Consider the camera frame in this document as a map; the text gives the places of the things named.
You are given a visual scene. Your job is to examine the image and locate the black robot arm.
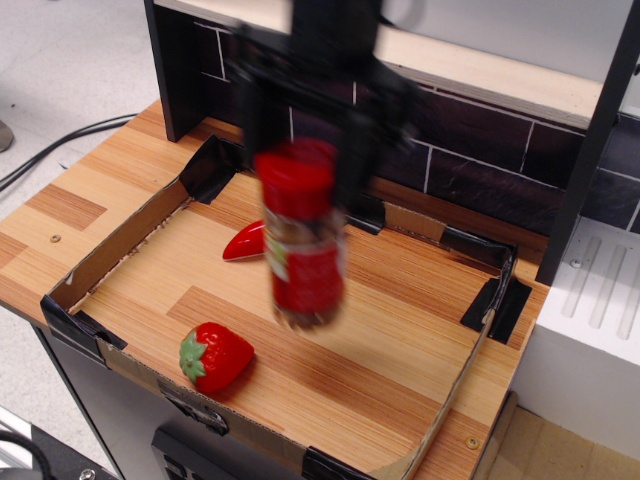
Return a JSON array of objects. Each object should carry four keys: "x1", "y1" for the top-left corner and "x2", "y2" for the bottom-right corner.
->
[{"x1": 231, "y1": 1, "x2": 419, "y2": 212}]

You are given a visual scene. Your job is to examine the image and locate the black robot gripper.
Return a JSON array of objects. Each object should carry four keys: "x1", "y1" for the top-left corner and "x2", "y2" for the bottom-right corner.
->
[{"x1": 231, "y1": 19, "x2": 418, "y2": 213}]

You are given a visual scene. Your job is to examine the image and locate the red toy chili pepper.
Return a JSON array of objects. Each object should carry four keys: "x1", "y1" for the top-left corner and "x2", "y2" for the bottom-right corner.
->
[{"x1": 222, "y1": 220, "x2": 265, "y2": 261}]

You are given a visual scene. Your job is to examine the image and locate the taped cardboard fence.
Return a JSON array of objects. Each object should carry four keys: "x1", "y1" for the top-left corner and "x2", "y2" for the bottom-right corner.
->
[{"x1": 41, "y1": 137, "x2": 531, "y2": 479}]

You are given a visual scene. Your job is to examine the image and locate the dark shelf unit brick backsplash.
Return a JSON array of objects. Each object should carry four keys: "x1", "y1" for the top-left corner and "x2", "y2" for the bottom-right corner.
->
[{"x1": 145, "y1": 1, "x2": 639, "y2": 283}]

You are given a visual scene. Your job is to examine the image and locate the red capped spice bottle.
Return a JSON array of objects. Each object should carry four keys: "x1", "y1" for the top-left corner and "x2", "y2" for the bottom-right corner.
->
[{"x1": 254, "y1": 138, "x2": 345, "y2": 331}]

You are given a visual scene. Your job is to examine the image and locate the red toy strawberry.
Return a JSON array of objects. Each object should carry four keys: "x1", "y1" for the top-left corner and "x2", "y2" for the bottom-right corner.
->
[{"x1": 179, "y1": 322, "x2": 254, "y2": 394}]

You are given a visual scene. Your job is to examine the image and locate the black device under table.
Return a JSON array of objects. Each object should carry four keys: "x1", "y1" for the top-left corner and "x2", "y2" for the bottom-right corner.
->
[{"x1": 151, "y1": 427, "x2": 302, "y2": 479}]

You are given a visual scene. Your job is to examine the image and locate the black floor cables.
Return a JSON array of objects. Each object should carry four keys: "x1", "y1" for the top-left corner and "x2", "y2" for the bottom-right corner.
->
[{"x1": 0, "y1": 113, "x2": 138, "y2": 192}]

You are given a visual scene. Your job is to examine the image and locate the black equipment bottom left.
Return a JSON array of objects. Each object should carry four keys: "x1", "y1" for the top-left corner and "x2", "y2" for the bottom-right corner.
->
[{"x1": 1, "y1": 429, "x2": 116, "y2": 479}]

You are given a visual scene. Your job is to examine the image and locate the white drainboard counter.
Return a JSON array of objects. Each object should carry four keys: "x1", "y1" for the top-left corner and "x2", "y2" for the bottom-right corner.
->
[{"x1": 509, "y1": 104, "x2": 640, "y2": 451}]

